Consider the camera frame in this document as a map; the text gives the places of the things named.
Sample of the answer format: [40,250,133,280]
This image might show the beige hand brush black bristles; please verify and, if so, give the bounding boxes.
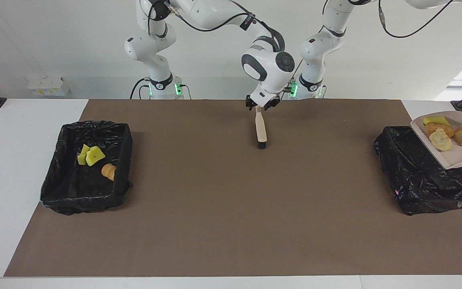
[254,105,268,150]

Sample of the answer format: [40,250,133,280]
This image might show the beige orange bread chunk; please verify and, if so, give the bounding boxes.
[101,163,117,182]

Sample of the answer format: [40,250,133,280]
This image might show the yellow and green sponge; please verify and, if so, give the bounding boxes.
[85,146,106,167]

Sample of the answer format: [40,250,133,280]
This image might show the small yellow sponge piece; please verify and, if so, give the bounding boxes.
[423,116,452,126]

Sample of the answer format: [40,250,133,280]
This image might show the brown bread roll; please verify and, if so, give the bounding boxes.
[425,122,456,138]

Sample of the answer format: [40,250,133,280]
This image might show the yellowish beige bread chunk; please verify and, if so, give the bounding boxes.
[430,128,454,152]

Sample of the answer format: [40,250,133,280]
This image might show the notched yellow sponge piece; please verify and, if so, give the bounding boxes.
[77,144,91,166]

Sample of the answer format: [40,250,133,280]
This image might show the beige plastic dustpan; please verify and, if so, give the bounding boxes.
[410,111,462,169]

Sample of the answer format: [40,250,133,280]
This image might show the bin wrapped in black bag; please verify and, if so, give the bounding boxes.
[373,124,462,216]

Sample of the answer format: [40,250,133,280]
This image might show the open bin with black bag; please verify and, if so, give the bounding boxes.
[40,120,134,216]

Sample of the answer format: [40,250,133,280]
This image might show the brown table mat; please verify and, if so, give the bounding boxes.
[4,99,462,277]

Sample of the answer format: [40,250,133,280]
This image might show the white box with yellow labels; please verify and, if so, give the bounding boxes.
[27,77,71,97]

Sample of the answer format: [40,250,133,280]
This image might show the black base cable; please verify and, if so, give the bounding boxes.
[130,77,151,100]
[281,59,306,98]

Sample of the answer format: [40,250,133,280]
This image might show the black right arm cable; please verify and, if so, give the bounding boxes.
[147,0,286,53]

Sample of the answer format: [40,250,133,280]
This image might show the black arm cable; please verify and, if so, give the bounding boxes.
[147,0,286,53]
[378,0,455,39]

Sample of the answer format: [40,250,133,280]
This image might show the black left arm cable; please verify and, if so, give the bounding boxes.
[378,0,455,39]

